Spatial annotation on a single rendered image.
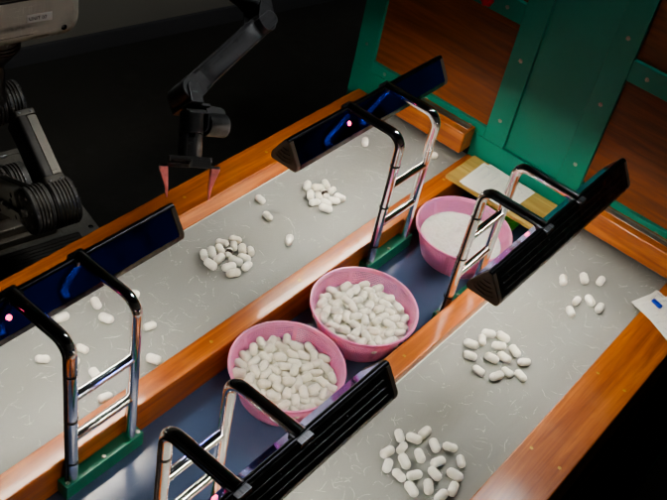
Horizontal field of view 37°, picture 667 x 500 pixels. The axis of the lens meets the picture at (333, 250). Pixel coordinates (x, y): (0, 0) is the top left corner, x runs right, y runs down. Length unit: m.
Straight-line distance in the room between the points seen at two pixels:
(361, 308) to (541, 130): 0.76
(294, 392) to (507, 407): 0.49
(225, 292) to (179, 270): 0.13
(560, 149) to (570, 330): 0.54
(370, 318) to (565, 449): 0.55
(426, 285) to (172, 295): 0.68
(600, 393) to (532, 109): 0.84
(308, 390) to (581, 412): 0.62
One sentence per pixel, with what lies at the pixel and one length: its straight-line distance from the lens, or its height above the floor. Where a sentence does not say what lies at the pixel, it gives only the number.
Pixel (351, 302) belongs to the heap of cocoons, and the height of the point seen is 0.74.
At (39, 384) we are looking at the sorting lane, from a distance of 2.18.
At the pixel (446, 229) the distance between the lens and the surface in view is 2.70.
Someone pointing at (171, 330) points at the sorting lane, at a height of 0.74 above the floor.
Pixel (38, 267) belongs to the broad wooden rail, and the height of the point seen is 0.77.
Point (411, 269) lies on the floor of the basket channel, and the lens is 2.64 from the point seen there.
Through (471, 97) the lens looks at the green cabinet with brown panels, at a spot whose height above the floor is 0.93.
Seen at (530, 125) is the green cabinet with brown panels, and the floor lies 0.95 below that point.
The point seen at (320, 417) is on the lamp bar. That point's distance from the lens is 1.69.
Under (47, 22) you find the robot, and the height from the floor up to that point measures 1.17.
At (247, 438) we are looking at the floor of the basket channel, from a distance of 2.19.
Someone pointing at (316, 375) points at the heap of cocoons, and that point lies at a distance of 2.24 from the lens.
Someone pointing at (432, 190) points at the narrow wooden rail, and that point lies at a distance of 2.77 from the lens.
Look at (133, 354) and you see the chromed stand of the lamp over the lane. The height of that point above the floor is 0.98.
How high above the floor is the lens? 2.42
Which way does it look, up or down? 41 degrees down
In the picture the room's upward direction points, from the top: 13 degrees clockwise
